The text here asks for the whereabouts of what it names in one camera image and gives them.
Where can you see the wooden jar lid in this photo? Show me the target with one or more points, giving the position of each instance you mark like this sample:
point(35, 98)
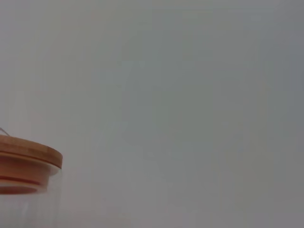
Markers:
point(26, 152)

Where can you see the glass water dispenser jar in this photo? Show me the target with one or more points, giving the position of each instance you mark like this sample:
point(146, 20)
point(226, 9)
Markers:
point(35, 209)

